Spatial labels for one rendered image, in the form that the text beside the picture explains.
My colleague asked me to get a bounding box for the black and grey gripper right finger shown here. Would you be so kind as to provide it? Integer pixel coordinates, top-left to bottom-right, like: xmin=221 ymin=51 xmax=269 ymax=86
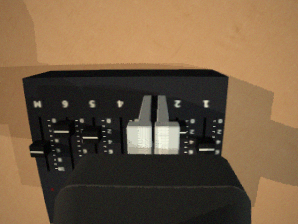
xmin=154 ymin=96 xmax=180 ymax=154

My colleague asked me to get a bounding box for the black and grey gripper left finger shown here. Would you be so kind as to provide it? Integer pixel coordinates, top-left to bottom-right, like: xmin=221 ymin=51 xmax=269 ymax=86
xmin=127 ymin=96 xmax=155 ymax=154

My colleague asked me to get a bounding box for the black lighting desk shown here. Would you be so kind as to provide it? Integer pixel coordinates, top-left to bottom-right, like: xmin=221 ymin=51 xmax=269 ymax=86
xmin=22 ymin=69 xmax=229 ymax=224

